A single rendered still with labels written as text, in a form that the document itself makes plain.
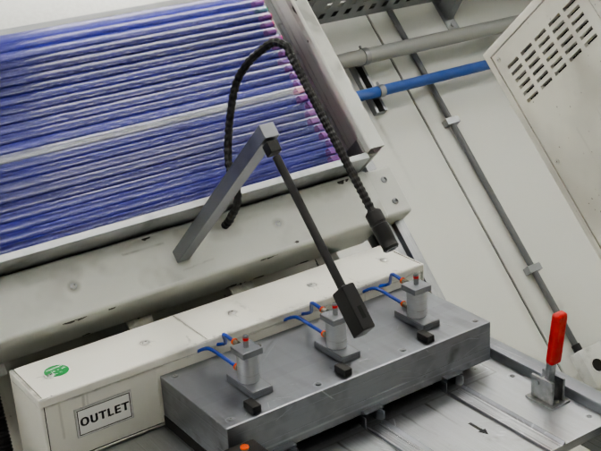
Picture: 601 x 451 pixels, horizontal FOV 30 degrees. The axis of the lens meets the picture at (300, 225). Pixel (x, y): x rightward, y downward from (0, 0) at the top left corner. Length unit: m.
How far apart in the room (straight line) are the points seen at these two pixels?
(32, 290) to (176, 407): 0.20
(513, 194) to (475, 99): 0.35
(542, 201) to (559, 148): 1.40
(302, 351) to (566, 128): 1.13
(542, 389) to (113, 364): 0.45
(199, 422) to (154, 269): 0.21
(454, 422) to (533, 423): 0.08
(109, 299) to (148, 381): 0.11
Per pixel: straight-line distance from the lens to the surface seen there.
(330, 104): 1.48
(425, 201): 3.39
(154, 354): 1.18
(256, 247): 1.31
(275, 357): 1.19
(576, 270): 3.58
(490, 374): 1.27
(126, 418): 1.18
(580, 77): 2.17
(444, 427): 1.18
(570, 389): 1.23
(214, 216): 1.17
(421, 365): 1.20
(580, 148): 2.20
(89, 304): 1.22
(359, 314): 0.99
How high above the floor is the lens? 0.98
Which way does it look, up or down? 15 degrees up
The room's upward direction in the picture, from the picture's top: 27 degrees counter-clockwise
